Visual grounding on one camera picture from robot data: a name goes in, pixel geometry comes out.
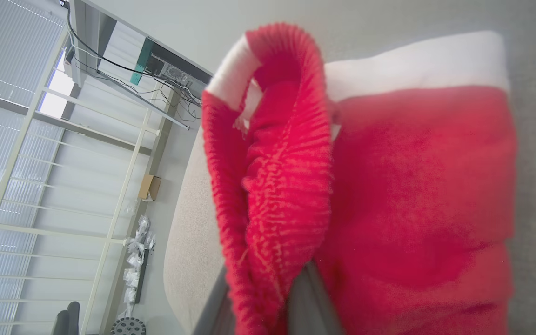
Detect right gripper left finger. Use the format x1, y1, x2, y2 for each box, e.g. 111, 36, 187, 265
193, 266, 237, 335

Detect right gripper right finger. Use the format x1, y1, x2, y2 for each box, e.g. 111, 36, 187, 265
289, 261, 343, 335

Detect red shorts with white band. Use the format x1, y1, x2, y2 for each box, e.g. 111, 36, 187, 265
201, 22, 517, 335

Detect black power strip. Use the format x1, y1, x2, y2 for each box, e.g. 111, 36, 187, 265
134, 261, 150, 304

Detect round perforated disc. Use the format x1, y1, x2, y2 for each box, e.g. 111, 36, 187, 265
111, 317, 147, 335

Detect clear plastic bags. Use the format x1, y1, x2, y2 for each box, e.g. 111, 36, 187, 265
123, 215, 157, 317

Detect small cardboard box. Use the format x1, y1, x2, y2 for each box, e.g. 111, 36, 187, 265
138, 174, 161, 201

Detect dark grey rounded cylinders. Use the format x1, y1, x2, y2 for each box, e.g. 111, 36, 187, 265
53, 301, 81, 335

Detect grey electronic device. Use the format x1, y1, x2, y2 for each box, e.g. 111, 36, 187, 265
159, 60, 192, 87

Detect window with white blinds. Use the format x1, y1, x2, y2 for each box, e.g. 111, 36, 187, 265
0, 0, 175, 335

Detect white desk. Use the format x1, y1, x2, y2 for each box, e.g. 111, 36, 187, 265
66, 0, 213, 131

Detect teal desk bracket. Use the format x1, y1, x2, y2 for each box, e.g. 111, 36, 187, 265
130, 37, 154, 86

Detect black desk cables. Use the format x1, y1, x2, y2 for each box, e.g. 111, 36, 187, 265
66, 5, 203, 122

